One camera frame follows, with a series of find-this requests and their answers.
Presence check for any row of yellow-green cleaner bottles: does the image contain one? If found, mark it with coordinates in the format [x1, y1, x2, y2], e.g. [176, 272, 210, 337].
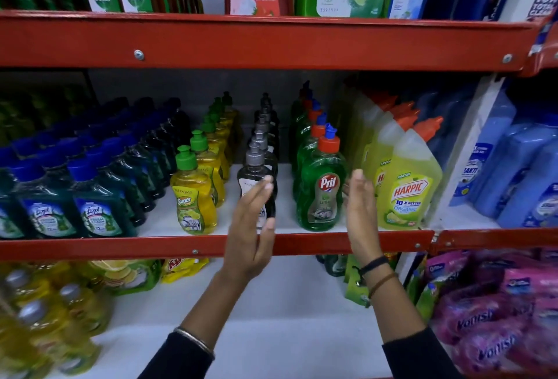
[349, 88, 445, 231]

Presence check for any person's right hand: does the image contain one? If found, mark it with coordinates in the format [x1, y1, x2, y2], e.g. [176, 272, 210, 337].
[343, 169, 385, 267]

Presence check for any group of blurred green bottles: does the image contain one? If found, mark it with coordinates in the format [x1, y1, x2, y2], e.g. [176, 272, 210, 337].
[0, 84, 96, 148]

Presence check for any person's right forearm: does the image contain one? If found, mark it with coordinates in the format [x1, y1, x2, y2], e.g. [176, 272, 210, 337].
[358, 256, 464, 379]

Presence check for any row of black grey-capped bottles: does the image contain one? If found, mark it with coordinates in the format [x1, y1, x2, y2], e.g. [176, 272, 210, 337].
[236, 92, 281, 231]

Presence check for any dark green refill pouch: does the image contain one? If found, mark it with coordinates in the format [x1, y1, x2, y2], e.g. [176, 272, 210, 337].
[316, 254, 349, 278]

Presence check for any group of blue-capped green bottles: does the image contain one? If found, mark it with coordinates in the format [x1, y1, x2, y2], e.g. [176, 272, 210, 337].
[0, 96, 193, 241]

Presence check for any silver bangle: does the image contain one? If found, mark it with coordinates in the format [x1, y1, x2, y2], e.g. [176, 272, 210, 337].
[173, 326, 216, 360]

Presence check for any brown thread wristband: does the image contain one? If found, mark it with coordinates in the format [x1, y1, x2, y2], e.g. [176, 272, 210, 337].
[367, 272, 398, 300]

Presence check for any light green refill pouch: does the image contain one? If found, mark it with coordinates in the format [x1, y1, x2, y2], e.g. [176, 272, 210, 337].
[405, 256, 442, 324]
[344, 254, 372, 308]

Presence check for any person's left forearm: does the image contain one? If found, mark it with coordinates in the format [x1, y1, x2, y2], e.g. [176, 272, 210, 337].
[137, 270, 252, 379]

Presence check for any pile of pink stain-remover pouches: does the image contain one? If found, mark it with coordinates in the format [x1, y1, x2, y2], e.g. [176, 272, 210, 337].
[428, 248, 558, 378]

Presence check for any person's left hand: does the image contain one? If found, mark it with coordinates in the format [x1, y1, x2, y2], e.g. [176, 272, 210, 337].
[221, 175, 276, 283]

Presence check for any yellow refill pouch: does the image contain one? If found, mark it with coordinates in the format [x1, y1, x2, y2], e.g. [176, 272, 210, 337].
[160, 257, 210, 285]

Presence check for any group of blue cleaner bottles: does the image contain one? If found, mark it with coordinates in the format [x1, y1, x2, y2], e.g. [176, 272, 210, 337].
[413, 82, 558, 229]

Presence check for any group of yellow silver-capped bottles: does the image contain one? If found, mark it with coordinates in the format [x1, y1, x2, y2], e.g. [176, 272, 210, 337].
[0, 260, 115, 379]

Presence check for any row of green orange-capped bottles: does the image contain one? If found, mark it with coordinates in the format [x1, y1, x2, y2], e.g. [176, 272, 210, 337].
[288, 80, 348, 232]

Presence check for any black wristband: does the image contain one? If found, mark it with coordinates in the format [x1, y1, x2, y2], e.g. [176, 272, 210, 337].
[357, 255, 390, 277]

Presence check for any row of yellow green-capped bottles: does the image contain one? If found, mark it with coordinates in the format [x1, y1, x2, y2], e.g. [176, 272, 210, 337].
[169, 91, 241, 236]

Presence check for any white shelf upright post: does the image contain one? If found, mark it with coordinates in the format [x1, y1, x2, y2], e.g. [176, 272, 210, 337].
[394, 0, 558, 284]

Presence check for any green lime-print refill pouch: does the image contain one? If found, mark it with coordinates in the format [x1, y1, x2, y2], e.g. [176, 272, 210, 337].
[88, 259, 163, 297]

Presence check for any red metal shelf beam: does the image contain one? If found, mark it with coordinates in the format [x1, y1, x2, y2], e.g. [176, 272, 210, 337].
[0, 227, 558, 263]
[0, 9, 558, 78]

